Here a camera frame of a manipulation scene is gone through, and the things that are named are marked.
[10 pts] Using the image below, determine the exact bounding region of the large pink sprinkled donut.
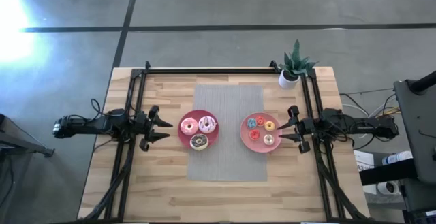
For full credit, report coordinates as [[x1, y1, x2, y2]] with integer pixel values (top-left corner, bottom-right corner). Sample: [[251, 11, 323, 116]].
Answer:
[[180, 117, 199, 136]]

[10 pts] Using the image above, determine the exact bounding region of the white bottle blue label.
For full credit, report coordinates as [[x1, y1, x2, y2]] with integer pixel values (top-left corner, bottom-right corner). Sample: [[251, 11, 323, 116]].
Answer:
[[381, 150, 414, 166]]

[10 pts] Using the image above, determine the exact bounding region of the grey woven placemat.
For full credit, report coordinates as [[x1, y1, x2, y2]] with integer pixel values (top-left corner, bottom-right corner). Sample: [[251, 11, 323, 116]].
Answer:
[[186, 84, 269, 182]]

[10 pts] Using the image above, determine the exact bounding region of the white paper sheet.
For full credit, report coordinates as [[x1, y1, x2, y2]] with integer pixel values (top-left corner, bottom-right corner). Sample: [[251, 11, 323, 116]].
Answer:
[[353, 149, 375, 174]]

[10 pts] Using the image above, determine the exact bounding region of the large chocolate iced donut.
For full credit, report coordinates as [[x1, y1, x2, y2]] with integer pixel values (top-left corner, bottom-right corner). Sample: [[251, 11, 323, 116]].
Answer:
[[189, 133, 210, 152]]

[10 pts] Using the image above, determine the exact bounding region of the yellow cable bundle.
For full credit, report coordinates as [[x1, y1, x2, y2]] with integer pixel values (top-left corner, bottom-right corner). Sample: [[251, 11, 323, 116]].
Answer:
[[381, 106, 401, 116]]

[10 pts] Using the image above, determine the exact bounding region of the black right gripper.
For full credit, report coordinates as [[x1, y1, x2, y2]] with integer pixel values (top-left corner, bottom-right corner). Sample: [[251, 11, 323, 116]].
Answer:
[[276, 104, 317, 155]]

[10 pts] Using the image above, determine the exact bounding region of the black shelf bar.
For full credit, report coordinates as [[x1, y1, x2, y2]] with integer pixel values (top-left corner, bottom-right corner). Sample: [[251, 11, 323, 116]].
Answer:
[[359, 167, 419, 187]]

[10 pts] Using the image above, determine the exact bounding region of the black stand leg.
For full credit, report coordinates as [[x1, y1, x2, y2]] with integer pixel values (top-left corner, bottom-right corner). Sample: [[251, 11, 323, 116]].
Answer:
[[0, 113, 55, 159]]

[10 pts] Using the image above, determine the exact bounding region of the black pole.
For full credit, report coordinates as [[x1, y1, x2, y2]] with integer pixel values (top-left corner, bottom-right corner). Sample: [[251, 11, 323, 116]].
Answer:
[[408, 69, 436, 95]]

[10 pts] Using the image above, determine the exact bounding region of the dark red plate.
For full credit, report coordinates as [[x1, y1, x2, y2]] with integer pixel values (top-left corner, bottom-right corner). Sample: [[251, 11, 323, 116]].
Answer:
[[177, 109, 220, 150]]

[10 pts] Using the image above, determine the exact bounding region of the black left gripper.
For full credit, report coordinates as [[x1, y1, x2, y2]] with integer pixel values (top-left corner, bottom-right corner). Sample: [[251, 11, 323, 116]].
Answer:
[[135, 104, 174, 153]]

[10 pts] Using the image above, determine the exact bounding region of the white tape roll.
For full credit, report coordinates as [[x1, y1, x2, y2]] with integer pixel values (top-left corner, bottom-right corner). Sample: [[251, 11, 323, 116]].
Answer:
[[377, 180, 400, 197]]

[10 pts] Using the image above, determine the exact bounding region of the light pink plate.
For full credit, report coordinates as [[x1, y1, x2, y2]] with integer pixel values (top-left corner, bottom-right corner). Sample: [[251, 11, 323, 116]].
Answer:
[[239, 112, 283, 154]]

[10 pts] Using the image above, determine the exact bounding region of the dark grey side cart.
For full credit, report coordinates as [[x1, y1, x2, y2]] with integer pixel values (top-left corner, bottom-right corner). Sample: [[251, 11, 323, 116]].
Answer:
[[394, 78, 436, 186]]

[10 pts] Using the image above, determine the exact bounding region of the large pink striped donut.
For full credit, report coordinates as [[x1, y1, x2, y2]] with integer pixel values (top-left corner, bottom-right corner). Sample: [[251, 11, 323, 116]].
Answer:
[[198, 115, 217, 135]]

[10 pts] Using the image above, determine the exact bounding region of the black aluminium table frame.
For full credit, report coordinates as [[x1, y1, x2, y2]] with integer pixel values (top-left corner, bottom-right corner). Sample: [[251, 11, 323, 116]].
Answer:
[[77, 60, 371, 224]]

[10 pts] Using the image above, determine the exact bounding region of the green plant in white pot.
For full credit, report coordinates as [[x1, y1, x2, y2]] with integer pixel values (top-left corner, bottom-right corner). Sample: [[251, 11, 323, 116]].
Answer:
[[278, 39, 320, 90]]

